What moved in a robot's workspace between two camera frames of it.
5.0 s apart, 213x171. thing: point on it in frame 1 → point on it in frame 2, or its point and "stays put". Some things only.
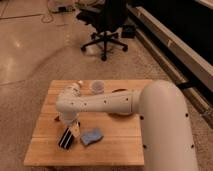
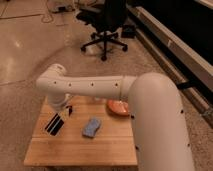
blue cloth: [92, 136] → [91, 128]
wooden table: [97, 139] stays put
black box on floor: [128, 31] stays put
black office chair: [107, 22] stays put
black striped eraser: [67, 139] → [54, 125]
